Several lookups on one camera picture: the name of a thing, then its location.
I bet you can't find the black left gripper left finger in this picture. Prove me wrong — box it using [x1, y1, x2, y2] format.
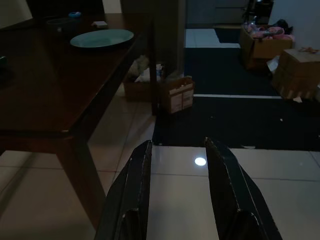
[94, 139, 153, 240]

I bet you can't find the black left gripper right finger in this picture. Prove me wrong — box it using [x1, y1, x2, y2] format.
[203, 136, 284, 240]

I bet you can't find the dark grey bowl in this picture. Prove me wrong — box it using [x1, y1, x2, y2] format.
[46, 16, 76, 38]

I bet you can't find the black floor rug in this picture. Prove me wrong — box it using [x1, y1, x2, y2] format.
[152, 27, 320, 152]

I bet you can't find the cardboard box with white rubbish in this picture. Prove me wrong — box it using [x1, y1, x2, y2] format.
[123, 54, 166, 102]

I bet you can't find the cardboard box with white labels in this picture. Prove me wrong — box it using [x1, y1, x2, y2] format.
[159, 76, 196, 115]

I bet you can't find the dark brown wooden table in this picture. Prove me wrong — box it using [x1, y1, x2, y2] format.
[0, 12, 158, 231]

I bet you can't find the closed large cardboard box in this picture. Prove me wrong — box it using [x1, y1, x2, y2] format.
[271, 48, 320, 101]

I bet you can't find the open cardboard box with clothes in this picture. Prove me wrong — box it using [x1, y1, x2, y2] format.
[239, 24, 293, 70]

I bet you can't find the teal round plate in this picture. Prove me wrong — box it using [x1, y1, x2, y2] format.
[69, 29, 135, 49]

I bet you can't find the pink clothes pile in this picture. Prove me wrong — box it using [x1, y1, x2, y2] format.
[243, 19, 296, 41]

